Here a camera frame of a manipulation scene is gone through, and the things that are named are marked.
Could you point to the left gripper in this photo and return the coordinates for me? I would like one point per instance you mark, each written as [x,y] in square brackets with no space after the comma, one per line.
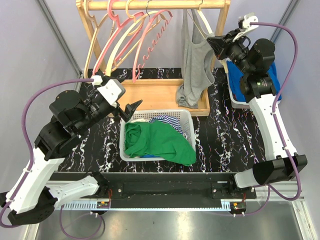
[130,108]

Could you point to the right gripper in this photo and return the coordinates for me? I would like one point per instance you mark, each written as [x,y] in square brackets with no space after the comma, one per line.
[221,45]

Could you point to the cream hanger with grey top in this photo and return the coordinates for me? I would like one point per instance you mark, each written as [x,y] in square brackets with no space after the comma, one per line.
[222,17]

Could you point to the grey tank top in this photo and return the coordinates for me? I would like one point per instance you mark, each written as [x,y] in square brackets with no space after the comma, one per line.
[197,57]

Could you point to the green tank top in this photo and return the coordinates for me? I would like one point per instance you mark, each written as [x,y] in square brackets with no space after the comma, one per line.
[158,139]

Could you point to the blue white striped tank top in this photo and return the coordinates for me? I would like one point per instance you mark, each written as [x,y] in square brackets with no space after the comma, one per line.
[171,120]

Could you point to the wooden hanger with blue top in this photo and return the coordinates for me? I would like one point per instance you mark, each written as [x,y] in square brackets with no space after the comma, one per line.
[133,38]

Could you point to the pink hanger with striped top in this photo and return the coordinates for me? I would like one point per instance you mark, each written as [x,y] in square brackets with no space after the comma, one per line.
[119,26]

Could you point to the light wooden hanger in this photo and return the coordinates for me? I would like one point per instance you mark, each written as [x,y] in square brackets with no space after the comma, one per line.
[93,37]

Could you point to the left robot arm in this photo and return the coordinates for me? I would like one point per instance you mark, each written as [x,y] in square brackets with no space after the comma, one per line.
[30,201]

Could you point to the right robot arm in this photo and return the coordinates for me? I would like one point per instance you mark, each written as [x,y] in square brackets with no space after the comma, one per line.
[282,162]

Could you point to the wooden clothes rack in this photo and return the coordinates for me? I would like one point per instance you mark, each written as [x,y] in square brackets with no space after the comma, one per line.
[157,94]

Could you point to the blue folded cloth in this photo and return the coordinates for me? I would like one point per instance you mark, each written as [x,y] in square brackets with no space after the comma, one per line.
[235,75]

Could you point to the white perforated plastic basket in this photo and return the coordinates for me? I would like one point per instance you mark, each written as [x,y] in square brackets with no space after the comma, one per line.
[185,120]

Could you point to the grey side basket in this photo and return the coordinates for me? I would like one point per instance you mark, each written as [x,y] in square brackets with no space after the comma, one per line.
[234,103]

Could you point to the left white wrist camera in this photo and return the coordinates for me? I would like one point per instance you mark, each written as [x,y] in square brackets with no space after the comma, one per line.
[112,91]

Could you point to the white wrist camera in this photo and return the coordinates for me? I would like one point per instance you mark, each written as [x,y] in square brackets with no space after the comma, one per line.
[112,91]
[245,26]

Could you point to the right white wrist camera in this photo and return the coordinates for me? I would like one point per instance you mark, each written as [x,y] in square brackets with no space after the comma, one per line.
[245,26]

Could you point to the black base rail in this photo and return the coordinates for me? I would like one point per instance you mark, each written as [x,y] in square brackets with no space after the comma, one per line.
[123,191]

